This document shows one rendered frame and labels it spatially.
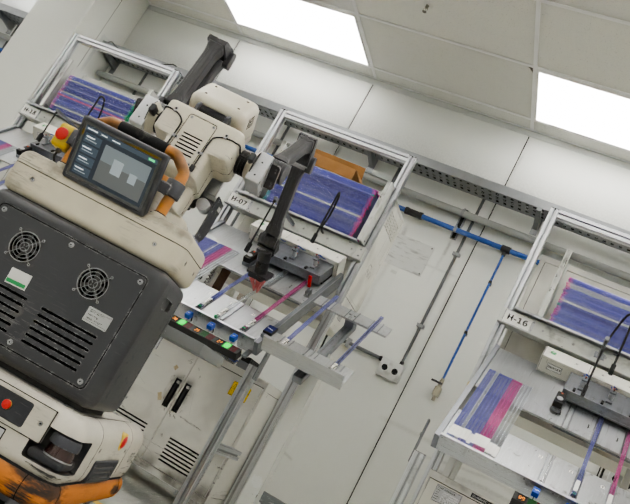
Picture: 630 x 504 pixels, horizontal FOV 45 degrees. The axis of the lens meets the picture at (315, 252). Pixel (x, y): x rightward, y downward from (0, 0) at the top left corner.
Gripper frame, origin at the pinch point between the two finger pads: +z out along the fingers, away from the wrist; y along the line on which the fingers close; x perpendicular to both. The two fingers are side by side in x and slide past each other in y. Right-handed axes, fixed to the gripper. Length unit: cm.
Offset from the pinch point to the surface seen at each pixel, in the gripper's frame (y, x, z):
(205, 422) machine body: -6, 29, 52
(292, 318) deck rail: -21.4, 4.0, 1.7
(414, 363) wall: -45, -152, 91
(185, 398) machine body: 8, 26, 49
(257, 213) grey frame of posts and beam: 32, -47, -10
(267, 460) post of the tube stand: -44, 45, 37
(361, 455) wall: -42, -110, 141
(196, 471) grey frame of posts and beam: -24, 62, 44
